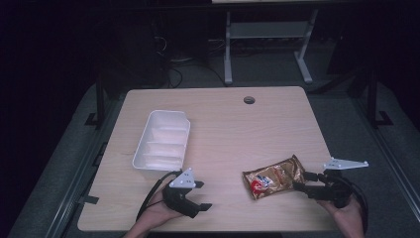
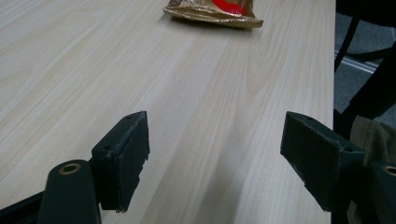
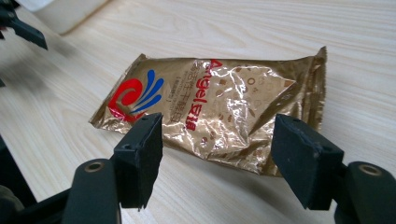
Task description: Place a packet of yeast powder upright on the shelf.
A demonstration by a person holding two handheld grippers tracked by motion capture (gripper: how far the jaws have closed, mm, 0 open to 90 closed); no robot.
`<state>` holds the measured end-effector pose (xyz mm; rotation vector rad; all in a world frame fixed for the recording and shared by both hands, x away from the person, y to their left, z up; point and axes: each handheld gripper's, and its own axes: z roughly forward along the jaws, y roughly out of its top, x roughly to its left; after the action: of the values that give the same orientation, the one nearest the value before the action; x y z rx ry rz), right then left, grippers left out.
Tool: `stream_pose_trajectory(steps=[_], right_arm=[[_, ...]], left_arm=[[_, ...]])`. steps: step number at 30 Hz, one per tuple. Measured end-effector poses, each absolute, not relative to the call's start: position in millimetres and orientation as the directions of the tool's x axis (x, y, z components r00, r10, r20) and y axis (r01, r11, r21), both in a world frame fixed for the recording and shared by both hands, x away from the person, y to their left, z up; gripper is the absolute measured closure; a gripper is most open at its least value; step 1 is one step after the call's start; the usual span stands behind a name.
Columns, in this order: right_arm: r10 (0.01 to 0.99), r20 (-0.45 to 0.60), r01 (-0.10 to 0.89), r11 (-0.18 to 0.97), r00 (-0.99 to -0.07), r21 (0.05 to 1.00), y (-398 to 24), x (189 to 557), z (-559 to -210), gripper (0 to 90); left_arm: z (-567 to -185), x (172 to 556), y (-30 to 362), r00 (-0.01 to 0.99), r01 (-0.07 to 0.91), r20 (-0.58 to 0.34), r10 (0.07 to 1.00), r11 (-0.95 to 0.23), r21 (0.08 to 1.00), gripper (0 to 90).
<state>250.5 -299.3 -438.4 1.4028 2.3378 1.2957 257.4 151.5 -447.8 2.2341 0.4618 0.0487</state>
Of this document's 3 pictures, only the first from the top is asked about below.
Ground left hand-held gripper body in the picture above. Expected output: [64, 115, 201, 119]
[160, 167, 202, 219]

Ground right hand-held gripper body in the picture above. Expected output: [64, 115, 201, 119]
[306, 157, 369, 209]

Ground gold snack packet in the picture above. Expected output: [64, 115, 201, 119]
[242, 154, 307, 201]

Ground person's right hand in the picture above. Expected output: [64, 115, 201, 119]
[317, 196, 365, 228]

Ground person's left hand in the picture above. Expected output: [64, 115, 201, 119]
[138, 190, 184, 230]

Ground white plastic bin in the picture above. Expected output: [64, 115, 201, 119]
[132, 109, 192, 174]

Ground black metal stand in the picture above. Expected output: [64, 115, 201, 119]
[84, 73, 107, 131]
[366, 63, 394, 129]

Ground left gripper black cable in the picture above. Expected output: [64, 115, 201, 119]
[135, 170, 183, 222]

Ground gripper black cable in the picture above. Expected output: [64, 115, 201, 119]
[341, 177, 369, 234]
[135, 170, 183, 222]

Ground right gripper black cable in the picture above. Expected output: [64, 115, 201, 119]
[341, 177, 369, 234]

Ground black table edge bracket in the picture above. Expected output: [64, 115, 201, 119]
[78, 194, 100, 205]

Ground black floor cables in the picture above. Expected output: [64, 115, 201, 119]
[152, 31, 228, 89]

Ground white metal table frame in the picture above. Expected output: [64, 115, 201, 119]
[223, 9, 320, 86]

